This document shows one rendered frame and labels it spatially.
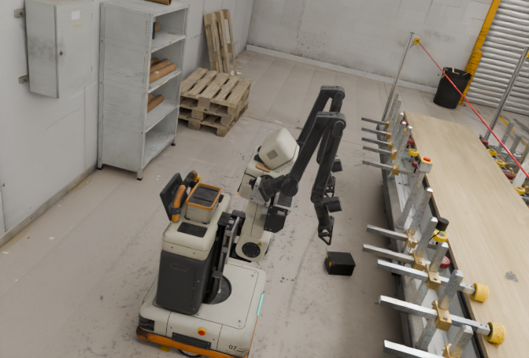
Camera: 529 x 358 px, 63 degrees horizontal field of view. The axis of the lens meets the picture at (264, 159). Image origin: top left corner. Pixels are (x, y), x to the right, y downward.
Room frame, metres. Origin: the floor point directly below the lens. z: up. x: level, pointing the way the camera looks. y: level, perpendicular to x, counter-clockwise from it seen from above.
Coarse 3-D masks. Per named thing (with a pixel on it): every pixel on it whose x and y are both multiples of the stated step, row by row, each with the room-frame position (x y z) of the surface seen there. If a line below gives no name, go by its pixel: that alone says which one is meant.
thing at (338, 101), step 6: (336, 96) 2.13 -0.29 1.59; (342, 96) 2.13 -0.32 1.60; (336, 102) 2.13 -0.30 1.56; (330, 108) 2.18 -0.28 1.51; (336, 108) 2.16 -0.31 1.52; (324, 132) 2.17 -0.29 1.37; (324, 138) 2.17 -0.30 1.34; (324, 144) 2.17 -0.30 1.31; (318, 150) 2.19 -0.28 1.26; (318, 156) 2.16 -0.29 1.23; (318, 162) 2.16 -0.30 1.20
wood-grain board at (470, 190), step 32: (416, 128) 4.02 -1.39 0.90; (448, 128) 4.23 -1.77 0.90; (448, 160) 3.37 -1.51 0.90; (480, 160) 3.53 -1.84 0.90; (448, 192) 2.75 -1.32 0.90; (480, 192) 2.87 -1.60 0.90; (512, 192) 2.99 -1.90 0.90; (480, 224) 2.39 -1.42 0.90; (512, 224) 2.48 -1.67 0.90; (480, 256) 2.03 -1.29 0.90; (512, 256) 2.10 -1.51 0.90; (512, 288) 1.80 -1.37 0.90; (480, 320) 1.51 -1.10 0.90; (512, 320) 1.55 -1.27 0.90; (512, 352) 1.36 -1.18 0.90
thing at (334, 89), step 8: (320, 88) 2.21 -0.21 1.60; (328, 88) 2.18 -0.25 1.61; (336, 88) 2.20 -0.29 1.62; (320, 96) 2.16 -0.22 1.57; (328, 96) 2.15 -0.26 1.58; (344, 96) 2.15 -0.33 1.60; (320, 104) 2.17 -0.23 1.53; (312, 112) 2.17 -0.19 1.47; (312, 120) 2.17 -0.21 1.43; (304, 128) 2.18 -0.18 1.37; (304, 136) 2.17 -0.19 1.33
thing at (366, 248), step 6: (366, 246) 1.95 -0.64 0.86; (372, 246) 1.96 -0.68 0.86; (366, 252) 1.94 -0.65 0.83; (372, 252) 1.93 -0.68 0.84; (378, 252) 1.93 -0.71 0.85; (384, 252) 1.93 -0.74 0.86; (390, 252) 1.94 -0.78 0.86; (390, 258) 1.92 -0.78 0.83; (396, 258) 1.92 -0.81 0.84; (402, 258) 1.92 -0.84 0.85; (408, 258) 1.92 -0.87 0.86; (438, 270) 1.90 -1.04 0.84
